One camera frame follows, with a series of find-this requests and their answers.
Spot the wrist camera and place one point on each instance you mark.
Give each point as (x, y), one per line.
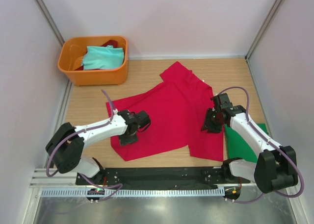
(143, 120)
(221, 101)

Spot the red t-shirt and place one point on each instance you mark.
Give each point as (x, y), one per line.
(177, 108)

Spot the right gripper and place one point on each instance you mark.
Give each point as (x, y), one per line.
(211, 128)

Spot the dark red garment in bin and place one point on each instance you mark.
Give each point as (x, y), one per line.
(112, 43)

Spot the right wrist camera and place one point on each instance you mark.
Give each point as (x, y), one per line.
(221, 101)

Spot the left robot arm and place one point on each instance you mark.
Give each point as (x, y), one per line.
(65, 148)

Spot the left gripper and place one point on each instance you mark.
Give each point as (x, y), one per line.
(124, 141)

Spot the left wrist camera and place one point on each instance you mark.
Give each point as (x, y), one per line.
(143, 120)

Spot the slotted cable duct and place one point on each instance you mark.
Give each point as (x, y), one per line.
(97, 193)

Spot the orange plastic bin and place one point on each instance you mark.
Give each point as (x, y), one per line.
(77, 46)

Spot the teal t-shirt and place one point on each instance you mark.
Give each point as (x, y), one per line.
(102, 58)

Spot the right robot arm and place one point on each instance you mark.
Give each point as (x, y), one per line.
(276, 167)

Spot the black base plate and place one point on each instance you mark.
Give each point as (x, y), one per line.
(171, 178)

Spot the orange garment in bin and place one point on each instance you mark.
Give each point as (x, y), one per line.
(78, 65)

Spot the folded green t-shirt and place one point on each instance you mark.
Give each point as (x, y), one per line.
(237, 147)

